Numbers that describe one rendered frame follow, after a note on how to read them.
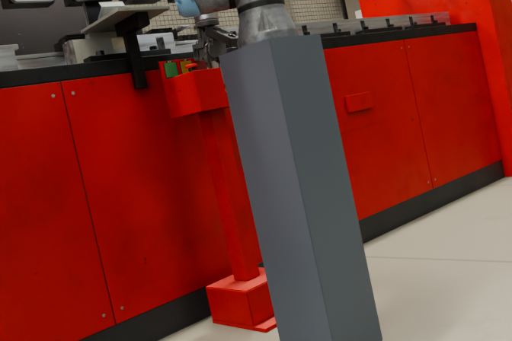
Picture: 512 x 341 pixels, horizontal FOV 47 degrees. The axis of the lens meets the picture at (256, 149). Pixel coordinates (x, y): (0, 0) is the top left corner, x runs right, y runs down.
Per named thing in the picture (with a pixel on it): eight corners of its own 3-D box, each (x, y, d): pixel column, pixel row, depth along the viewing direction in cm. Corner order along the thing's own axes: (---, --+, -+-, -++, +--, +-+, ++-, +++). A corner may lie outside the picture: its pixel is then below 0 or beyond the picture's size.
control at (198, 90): (201, 111, 169) (188, 49, 169) (170, 119, 181) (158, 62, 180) (251, 102, 183) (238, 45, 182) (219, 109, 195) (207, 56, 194)
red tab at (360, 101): (351, 112, 245) (347, 95, 245) (347, 113, 246) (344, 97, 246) (372, 106, 255) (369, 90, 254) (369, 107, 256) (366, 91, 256)
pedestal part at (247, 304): (266, 333, 167) (257, 292, 167) (212, 323, 186) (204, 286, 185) (312, 307, 181) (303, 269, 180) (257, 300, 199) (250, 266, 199)
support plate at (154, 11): (118, 11, 168) (117, 7, 168) (81, 33, 188) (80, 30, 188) (170, 8, 179) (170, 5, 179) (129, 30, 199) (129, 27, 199)
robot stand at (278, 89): (383, 339, 146) (320, 33, 142) (339, 372, 133) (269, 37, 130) (328, 331, 159) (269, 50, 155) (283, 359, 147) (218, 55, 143)
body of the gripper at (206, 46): (212, 61, 191) (206, 23, 189) (229, 57, 185) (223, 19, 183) (193, 63, 186) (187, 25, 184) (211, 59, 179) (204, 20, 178)
